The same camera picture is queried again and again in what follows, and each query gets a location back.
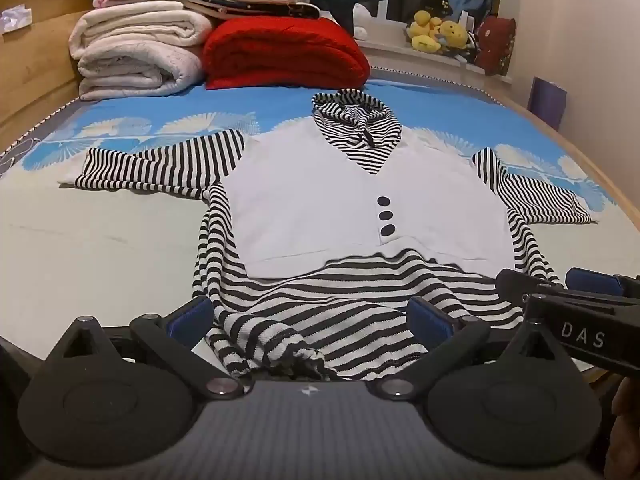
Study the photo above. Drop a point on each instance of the wooden bed frame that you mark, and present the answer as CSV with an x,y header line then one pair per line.
x,y
45,60

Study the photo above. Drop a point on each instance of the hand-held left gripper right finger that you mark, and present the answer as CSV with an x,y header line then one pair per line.
x,y
426,321

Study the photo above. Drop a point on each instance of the black white striped hooded top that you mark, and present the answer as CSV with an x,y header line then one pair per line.
x,y
300,195

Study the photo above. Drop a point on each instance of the dark red bag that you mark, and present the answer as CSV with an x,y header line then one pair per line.
x,y
495,45

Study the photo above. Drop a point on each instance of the dark trimmed folded quilt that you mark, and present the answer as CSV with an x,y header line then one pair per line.
x,y
260,9

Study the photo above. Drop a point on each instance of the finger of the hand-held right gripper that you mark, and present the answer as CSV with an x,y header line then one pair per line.
x,y
595,280
522,284

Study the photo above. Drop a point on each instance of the blue white printed bed sheet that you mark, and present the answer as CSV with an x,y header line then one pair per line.
x,y
100,240

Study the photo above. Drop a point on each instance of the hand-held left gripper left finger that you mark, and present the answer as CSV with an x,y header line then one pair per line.
x,y
192,316

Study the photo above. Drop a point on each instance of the tissue pack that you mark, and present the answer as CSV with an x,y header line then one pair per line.
x,y
14,17

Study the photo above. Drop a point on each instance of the yellow plush toy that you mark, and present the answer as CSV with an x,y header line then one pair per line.
x,y
454,34
424,32

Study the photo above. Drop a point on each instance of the folded red blanket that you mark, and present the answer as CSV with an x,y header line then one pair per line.
x,y
285,55

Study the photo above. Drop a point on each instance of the folded white blanket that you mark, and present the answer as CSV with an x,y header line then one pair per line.
x,y
140,50

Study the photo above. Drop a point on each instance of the purple box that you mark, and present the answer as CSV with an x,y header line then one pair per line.
x,y
547,102

